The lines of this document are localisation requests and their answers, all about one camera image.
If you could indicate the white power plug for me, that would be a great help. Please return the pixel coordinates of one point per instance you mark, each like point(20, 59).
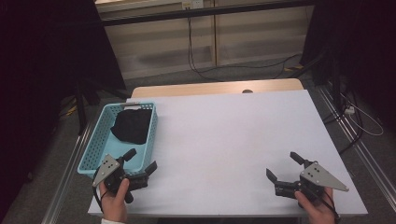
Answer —
point(349, 110)

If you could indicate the person's right hand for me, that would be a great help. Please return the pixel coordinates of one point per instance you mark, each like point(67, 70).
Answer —
point(319, 213)

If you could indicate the yellow floor tape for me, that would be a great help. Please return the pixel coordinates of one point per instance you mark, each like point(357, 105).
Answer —
point(294, 67)

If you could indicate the round table grommet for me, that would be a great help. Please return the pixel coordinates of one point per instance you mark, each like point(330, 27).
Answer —
point(247, 91)

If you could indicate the black metal stand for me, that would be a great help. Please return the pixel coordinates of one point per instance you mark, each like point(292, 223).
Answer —
point(81, 105)
point(334, 81)

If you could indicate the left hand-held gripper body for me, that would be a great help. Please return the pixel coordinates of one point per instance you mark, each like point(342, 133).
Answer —
point(107, 168)

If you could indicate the wooden table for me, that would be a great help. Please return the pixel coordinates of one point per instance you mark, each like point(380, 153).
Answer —
point(218, 87)

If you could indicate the white table sheet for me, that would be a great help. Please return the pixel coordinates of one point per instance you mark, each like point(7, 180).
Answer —
point(218, 140)

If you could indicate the light blue perforated plastic basket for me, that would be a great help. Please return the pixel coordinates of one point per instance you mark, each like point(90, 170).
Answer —
point(99, 137)

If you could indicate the white wall socket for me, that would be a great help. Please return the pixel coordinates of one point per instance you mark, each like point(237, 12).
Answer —
point(192, 4)

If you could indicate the vertical metal wall strip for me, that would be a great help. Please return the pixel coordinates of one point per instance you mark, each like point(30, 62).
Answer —
point(214, 37)

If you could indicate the person's left hand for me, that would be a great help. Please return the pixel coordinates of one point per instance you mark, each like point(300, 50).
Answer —
point(113, 207)

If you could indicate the black pants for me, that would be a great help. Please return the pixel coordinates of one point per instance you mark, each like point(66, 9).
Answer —
point(132, 126)

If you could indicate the metal floor rail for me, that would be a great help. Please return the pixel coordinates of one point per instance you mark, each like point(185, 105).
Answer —
point(358, 149)
point(67, 174)

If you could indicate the black curtain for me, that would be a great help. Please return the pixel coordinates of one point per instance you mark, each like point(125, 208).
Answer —
point(37, 62)
point(358, 46)

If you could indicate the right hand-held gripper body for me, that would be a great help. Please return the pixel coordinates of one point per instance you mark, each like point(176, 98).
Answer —
point(317, 177)

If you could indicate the black horizontal bar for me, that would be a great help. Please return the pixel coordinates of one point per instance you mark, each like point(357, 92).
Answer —
point(202, 12)

